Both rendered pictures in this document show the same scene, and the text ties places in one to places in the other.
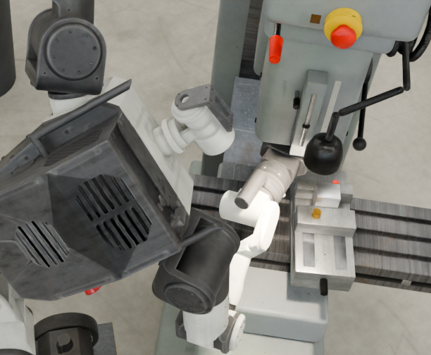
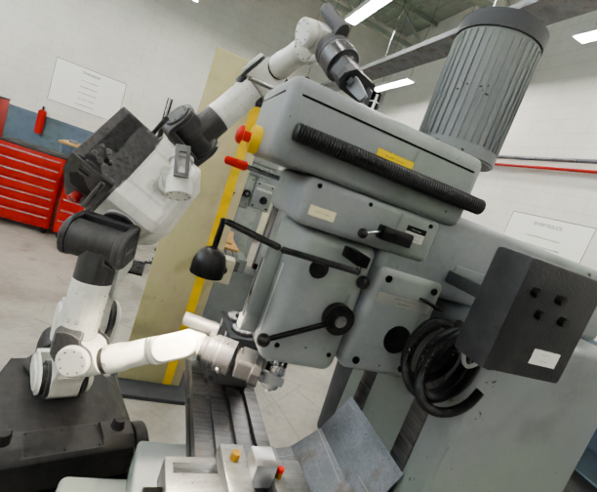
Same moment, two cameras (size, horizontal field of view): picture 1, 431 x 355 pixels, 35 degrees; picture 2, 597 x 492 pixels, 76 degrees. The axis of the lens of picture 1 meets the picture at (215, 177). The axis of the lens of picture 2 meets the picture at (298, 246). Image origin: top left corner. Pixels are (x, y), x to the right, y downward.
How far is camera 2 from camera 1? 1.45 m
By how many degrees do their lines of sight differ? 69
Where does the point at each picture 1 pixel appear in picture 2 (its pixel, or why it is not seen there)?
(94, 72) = (173, 124)
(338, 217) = (239, 478)
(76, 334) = (127, 432)
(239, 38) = not seen: hidden behind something
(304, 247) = (197, 464)
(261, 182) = (209, 326)
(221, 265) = (92, 233)
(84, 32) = (185, 108)
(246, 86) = (350, 408)
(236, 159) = (298, 452)
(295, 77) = not seen: hidden behind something
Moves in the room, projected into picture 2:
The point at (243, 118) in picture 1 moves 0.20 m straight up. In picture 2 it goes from (330, 430) to (352, 376)
